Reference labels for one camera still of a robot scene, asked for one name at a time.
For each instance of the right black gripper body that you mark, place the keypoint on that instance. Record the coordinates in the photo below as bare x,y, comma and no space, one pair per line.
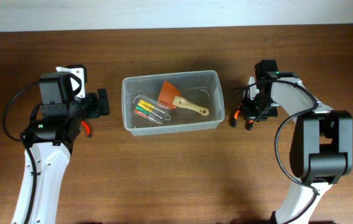
258,109

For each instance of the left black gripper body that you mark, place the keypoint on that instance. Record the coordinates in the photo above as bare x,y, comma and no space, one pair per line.
88,106

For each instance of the orange black long-nose pliers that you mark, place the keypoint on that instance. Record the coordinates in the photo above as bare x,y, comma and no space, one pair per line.
245,112

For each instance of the red handled cutter pliers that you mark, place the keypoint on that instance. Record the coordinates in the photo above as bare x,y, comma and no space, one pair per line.
87,129

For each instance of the clear screwdriver set case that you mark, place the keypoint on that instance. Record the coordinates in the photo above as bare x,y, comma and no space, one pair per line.
151,110

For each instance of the orange scraper wooden handle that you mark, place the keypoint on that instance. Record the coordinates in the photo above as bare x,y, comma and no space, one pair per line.
172,98

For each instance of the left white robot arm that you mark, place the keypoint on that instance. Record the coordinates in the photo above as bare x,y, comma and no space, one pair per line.
54,125

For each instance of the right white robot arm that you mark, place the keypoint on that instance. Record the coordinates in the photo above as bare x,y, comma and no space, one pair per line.
322,142

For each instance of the clear plastic container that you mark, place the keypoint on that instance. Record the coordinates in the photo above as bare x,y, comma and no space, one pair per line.
202,88

